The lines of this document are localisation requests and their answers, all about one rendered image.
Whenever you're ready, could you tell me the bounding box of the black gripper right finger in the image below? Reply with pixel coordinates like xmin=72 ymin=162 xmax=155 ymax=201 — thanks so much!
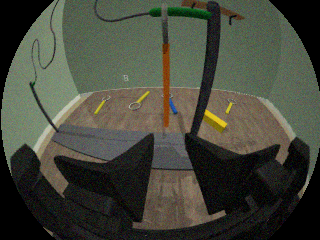
xmin=184 ymin=132 xmax=280 ymax=216

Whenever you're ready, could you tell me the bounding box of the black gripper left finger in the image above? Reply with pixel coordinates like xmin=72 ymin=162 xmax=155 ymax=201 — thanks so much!
xmin=53 ymin=133 xmax=153 ymax=223

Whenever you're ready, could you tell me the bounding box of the blue handle with white loop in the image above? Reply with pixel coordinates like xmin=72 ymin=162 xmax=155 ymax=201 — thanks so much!
xmin=169 ymin=93 xmax=177 ymax=115

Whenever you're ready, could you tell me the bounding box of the grey bent wire on two posts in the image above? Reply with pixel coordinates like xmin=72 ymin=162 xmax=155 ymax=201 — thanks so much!
xmin=29 ymin=0 xmax=221 ymax=171

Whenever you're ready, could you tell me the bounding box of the yellow block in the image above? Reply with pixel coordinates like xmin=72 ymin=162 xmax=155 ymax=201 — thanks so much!
xmin=203 ymin=111 xmax=228 ymax=133

